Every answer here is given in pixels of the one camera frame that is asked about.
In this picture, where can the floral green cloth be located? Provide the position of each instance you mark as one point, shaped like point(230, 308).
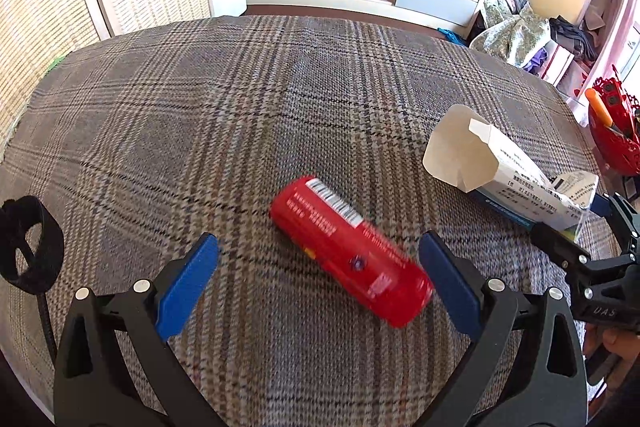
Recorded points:
point(512, 37)

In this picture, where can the white red box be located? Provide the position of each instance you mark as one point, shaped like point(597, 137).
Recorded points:
point(557, 62)

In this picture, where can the plaid tablecloth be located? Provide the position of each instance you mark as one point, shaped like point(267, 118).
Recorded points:
point(250, 117)

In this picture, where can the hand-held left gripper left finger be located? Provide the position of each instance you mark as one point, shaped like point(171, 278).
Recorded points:
point(187, 287)

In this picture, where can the red cylindrical packet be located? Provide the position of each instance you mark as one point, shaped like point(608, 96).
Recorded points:
point(350, 252)

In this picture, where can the pink curtain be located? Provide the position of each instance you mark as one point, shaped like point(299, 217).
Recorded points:
point(617, 7)

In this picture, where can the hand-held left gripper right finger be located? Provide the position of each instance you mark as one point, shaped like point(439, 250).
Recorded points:
point(450, 287)

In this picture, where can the person's right hand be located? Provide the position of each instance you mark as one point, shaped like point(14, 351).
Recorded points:
point(625, 349)

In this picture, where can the white medicine box teal band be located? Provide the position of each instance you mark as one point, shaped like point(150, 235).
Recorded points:
point(505, 167)

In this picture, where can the woven rattan screen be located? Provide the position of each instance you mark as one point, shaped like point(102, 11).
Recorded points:
point(75, 7)

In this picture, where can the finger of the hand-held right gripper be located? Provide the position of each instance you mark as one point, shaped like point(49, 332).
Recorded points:
point(560, 247)
point(617, 217)

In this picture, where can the red plastic basket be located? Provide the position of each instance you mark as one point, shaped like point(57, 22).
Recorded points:
point(617, 137)

